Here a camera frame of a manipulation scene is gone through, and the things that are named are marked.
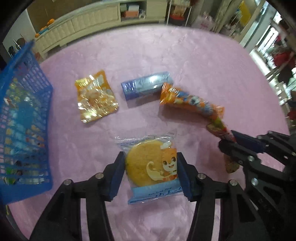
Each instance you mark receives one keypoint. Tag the white metal shelf rack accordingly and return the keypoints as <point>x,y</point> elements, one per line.
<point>178,13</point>

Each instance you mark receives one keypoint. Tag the orange gold snack packet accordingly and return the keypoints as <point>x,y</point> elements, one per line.
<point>95,98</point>

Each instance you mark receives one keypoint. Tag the blue plastic basket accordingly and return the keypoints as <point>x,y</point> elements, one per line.
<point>25,178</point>

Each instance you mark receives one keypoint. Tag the blue mint gum pack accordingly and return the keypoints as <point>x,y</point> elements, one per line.
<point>146,85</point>

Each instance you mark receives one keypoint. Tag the pink quilted mat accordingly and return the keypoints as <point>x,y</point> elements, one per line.
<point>209,65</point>

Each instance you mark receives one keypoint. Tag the wooden clothes rack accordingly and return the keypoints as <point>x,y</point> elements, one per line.
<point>282,53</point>

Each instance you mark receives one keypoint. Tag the orange cartoon snack strip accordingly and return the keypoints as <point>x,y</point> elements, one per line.
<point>178,98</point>

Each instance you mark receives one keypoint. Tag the round cookie blue packet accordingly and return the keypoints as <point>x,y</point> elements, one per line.
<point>151,166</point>

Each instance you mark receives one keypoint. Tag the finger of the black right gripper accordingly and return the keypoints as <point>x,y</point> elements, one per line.
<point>251,163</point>
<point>270,142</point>

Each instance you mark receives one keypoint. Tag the pink gift bag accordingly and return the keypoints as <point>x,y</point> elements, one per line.
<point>204,22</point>

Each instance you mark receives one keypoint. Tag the orange fruits on cabinet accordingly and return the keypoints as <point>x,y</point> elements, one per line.
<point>44,29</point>

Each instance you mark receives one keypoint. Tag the cream TV cabinet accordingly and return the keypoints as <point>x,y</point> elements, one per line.
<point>95,17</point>

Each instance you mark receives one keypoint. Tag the light blue striped snack bag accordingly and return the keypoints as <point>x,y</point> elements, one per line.
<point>23,131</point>

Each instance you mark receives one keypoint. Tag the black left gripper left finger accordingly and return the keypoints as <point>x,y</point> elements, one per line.
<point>61,219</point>

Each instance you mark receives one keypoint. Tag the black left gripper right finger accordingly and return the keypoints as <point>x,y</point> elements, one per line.
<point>239,219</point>

